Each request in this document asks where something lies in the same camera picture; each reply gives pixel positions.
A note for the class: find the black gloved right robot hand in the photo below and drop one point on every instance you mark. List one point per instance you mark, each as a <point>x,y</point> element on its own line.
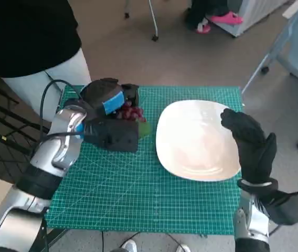
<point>254,149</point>

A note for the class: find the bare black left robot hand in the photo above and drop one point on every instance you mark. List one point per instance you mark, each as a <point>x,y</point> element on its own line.
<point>104,92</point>

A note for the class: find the red toy grapes with leaf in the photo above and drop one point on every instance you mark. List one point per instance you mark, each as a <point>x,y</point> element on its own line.
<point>130,113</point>

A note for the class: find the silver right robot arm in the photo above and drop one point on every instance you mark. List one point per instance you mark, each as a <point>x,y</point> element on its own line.
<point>248,228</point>

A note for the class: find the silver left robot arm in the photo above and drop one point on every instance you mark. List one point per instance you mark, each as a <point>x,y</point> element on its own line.
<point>59,147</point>

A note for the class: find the white plate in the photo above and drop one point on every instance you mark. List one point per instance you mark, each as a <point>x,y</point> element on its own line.
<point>193,136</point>

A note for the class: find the grey wheeled chair base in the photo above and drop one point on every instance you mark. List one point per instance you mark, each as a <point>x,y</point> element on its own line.
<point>155,37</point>

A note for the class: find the black metal rack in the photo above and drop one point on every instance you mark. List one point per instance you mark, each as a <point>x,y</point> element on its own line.
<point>10,126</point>

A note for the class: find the person in black top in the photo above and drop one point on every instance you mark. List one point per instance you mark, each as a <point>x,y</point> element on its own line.
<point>20,34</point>

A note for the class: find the green cutting mat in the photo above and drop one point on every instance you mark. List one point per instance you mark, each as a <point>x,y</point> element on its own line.
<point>138,189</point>

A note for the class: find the white rounded foot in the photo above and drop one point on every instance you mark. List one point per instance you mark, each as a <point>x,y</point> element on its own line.
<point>130,246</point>
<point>184,248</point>

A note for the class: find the person with pink shoes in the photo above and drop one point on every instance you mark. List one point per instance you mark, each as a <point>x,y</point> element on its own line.
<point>225,18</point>

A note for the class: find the white appliance cabinet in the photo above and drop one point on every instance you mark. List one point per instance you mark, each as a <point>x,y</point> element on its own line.
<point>254,13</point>

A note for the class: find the white flat panel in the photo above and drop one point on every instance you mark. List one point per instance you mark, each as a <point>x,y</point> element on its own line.
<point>293,9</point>

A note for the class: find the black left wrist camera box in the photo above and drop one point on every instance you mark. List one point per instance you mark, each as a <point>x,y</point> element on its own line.
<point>115,136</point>

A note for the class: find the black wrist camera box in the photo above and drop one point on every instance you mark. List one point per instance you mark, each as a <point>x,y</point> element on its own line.
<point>115,136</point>
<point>290,207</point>

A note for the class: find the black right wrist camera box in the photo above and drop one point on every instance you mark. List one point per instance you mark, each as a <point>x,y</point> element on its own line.
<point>290,207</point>

